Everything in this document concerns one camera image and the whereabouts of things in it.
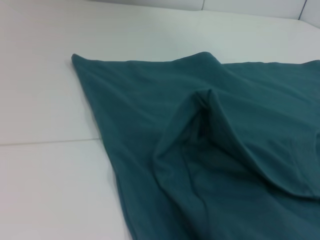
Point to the teal t-shirt with white lettering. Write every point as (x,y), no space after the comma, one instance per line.
(212,150)

